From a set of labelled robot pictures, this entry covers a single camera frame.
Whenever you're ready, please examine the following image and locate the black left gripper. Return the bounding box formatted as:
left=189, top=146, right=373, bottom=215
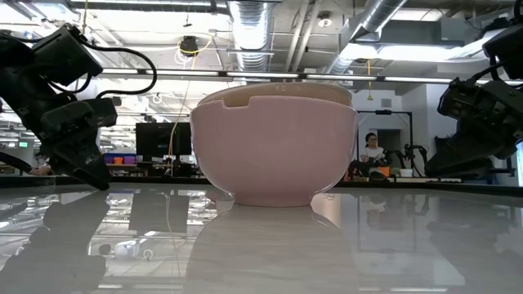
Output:
left=0, top=38, right=120, bottom=192

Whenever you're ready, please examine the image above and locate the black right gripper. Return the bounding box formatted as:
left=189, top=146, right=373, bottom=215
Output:
left=424, top=78, right=523, bottom=179

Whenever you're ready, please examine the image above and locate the person's forearm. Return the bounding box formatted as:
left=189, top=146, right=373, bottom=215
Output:
left=29, top=164, right=54, bottom=177

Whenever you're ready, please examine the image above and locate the black background gantry frame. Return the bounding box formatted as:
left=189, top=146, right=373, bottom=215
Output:
left=356, top=109, right=414, bottom=172

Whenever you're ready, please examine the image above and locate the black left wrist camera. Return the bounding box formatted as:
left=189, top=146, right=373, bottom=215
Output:
left=31, top=23, right=105, bottom=88

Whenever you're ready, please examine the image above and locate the black monitor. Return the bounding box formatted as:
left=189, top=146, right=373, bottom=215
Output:
left=135, top=122, right=193, bottom=158

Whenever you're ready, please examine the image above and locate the black ceiling light rail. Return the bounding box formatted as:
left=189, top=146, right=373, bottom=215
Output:
left=97, top=68, right=523, bottom=83

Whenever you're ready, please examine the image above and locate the large cream bowl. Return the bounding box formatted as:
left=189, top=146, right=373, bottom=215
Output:
left=197, top=81, right=355, bottom=109

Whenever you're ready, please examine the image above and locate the white glossy table mat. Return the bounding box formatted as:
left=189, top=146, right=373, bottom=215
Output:
left=0, top=182, right=523, bottom=294

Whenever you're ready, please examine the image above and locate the slanted silver air duct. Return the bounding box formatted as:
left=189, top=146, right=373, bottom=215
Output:
left=326, top=0, right=410, bottom=76

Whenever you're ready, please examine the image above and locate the person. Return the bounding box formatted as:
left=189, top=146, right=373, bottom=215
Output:
left=358, top=131, right=389, bottom=181

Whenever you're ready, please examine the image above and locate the yellow hanging cord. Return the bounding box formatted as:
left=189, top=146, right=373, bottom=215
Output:
left=366, top=59, right=375, bottom=102

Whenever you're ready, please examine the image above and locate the wide silver air duct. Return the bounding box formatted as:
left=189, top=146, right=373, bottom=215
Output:
left=227, top=0, right=275, bottom=74

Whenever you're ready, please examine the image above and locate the large pink bowl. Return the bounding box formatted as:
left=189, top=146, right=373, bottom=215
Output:
left=190, top=94, right=360, bottom=208

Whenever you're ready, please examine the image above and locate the black camera cable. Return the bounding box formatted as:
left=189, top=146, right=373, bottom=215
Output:
left=79, top=38, right=159, bottom=100

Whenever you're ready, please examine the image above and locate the yellow cable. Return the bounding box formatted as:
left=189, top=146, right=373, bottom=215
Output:
left=166, top=34, right=214, bottom=176

